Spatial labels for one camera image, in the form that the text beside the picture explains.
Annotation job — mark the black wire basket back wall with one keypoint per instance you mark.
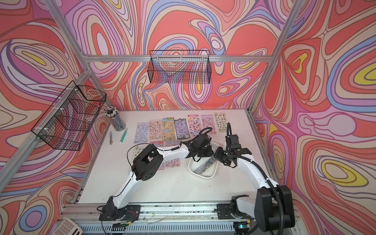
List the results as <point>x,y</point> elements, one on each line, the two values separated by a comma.
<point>179,67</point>

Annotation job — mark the pink cat sticker sheet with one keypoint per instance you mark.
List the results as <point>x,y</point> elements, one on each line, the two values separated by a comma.
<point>194,123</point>

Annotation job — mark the green panda sticker sheet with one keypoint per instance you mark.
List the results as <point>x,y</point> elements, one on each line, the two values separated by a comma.
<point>168,129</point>

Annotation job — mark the blue grey pen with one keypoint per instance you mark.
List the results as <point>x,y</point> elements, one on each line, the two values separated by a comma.
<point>110,138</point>

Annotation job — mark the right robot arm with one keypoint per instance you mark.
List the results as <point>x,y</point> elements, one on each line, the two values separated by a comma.
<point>272,209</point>

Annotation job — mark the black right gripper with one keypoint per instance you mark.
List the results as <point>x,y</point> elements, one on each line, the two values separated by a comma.
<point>218,155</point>

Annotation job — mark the black wire basket wall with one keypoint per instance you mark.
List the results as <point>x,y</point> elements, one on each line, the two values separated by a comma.
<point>72,119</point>
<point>179,67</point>

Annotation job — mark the mesh pen cup with pens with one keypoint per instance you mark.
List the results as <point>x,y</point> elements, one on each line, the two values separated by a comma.
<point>113,115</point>

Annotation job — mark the green marker pen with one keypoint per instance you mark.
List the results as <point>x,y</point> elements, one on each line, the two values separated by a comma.
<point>124,135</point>

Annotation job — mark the white plastic storage box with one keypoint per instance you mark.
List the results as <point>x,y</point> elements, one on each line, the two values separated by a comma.
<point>209,173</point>

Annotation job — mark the light blue sticker sheet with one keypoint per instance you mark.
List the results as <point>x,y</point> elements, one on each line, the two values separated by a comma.
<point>142,132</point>

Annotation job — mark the black wire basket left wall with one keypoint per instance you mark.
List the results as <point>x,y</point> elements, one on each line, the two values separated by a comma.
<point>72,119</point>

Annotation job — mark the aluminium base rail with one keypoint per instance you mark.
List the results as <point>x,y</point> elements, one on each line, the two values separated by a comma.
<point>171,218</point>

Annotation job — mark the pink food sticker sheet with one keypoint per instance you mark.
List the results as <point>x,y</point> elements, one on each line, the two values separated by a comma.
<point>155,130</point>

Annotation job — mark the green beige sticker sheet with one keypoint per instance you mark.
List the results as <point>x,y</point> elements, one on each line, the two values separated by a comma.
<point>221,121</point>

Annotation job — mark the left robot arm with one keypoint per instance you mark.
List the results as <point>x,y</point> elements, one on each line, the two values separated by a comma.
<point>146,165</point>

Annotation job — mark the purple pink sticker sheet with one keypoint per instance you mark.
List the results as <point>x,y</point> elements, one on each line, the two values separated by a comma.
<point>208,121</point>

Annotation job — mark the white keypad device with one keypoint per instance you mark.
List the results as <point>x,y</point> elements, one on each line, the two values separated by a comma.
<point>68,227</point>

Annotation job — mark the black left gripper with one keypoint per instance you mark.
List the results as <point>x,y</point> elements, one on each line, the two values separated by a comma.
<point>210,152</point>

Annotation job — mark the green frog sticker sheet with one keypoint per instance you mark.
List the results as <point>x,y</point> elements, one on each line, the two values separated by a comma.
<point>137,151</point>

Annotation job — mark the dark bonbon drop sticker sheet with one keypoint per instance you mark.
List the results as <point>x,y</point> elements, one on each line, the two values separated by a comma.
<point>181,127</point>

